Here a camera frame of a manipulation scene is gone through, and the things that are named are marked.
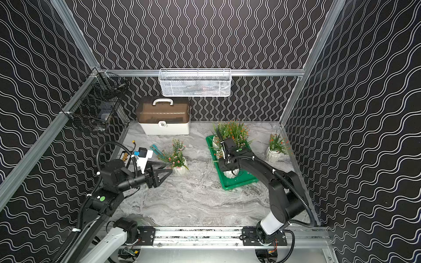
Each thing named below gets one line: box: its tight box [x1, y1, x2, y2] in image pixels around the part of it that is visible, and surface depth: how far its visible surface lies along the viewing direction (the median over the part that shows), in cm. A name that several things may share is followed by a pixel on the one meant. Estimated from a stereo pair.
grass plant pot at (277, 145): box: [265, 133, 291, 163], surface depth 97 cm
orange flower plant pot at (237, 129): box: [227, 119, 250, 140], surface depth 99 cm
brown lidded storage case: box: [135, 96, 191, 136], surface depth 108 cm
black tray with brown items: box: [119, 150, 132, 164], surface depth 102 cm
